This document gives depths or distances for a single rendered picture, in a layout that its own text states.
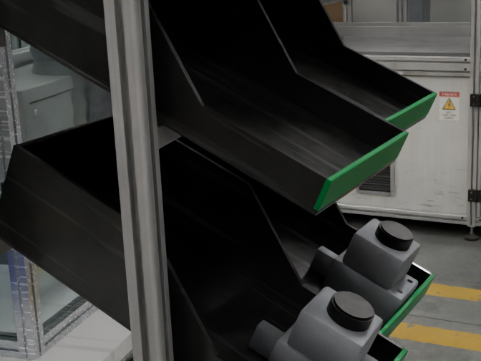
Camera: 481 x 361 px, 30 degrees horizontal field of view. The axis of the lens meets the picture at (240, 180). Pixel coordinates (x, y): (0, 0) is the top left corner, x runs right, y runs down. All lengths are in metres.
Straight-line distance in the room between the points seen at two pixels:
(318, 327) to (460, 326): 3.06
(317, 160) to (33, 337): 0.98
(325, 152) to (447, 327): 3.05
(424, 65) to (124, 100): 3.95
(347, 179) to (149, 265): 0.13
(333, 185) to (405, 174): 4.09
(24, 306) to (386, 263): 0.85
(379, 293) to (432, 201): 3.87
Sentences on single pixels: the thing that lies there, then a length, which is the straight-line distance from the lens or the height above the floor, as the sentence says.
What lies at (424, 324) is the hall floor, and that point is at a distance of 3.63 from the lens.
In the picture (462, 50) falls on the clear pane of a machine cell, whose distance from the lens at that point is 4.41.
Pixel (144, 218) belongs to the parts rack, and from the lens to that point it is 0.53.
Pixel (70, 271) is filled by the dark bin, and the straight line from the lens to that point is 0.62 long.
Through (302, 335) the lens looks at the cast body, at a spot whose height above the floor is 1.25.
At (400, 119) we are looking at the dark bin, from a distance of 0.68.
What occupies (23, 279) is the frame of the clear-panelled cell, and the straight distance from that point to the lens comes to 1.45.
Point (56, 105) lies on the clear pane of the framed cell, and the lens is 1.52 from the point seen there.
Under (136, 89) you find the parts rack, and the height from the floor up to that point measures 1.42.
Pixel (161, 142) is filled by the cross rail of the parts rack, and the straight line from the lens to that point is 0.55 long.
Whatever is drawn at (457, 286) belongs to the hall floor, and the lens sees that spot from 4.01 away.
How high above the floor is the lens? 1.50
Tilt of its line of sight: 15 degrees down
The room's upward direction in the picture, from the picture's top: 3 degrees counter-clockwise
